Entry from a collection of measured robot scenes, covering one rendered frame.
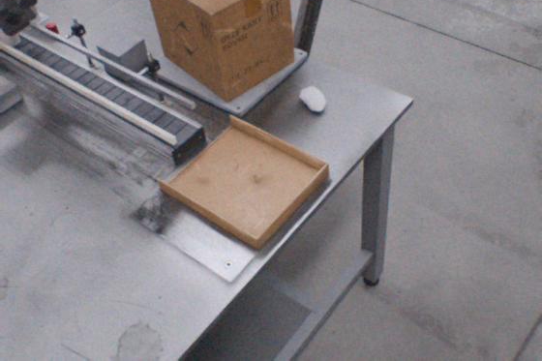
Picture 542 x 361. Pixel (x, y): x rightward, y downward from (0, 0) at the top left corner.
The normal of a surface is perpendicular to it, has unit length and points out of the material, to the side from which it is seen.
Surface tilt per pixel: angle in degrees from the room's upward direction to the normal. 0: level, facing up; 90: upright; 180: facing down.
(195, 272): 0
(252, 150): 0
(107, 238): 0
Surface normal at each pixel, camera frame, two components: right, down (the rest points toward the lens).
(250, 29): 0.66, 0.51
